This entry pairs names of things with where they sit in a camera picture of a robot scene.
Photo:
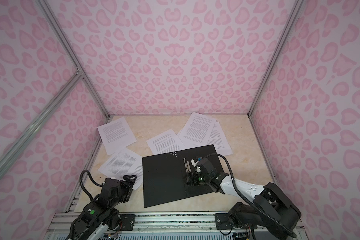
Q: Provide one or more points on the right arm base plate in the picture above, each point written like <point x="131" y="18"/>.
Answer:
<point x="224" y="222"/>

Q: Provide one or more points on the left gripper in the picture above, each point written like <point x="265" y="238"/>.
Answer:
<point x="129" y="187"/>

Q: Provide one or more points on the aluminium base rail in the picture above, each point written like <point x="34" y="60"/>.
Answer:
<point x="184" y="226"/>

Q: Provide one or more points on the centre highlighted paper sheet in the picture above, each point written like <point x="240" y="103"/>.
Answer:
<point x="165" y="142"/>

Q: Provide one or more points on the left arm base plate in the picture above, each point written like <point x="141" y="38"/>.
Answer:
<point x="128" y="221"/>

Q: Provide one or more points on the corner aluminium post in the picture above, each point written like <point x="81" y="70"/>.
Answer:
<point x="68" y="48"/>
<point x="298" y="7"/>

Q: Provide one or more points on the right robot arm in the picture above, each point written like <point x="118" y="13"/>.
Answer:
<point x="266" y="206"/>

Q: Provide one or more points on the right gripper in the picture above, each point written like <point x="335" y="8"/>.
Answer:
<point x="189" y="179"/>

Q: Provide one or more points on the right corner aluminium post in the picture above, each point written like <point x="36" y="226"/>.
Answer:
<point x="298" y="7"/>

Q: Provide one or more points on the left corner aluminium post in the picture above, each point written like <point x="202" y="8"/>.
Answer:
<point x="68" y="48"/>

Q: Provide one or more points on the hidden blank paper sheet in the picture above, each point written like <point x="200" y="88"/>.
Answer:
<point x="189" y="144"/>

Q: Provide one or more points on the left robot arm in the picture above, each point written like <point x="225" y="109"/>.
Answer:
<point x="100" y="215"/>

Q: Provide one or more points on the black and white folder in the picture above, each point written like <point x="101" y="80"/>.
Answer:
<point x="163" y="175"/>

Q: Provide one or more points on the left diagonal aluminium bar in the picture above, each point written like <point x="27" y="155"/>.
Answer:
<point x="11" y="155"/>

